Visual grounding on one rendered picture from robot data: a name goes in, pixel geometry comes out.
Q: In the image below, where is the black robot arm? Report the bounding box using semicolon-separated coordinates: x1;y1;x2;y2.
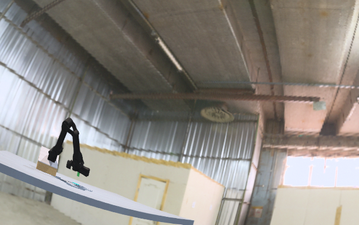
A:
47;117;90;177

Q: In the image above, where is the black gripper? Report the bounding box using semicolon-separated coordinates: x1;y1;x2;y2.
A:
66;160;79;172

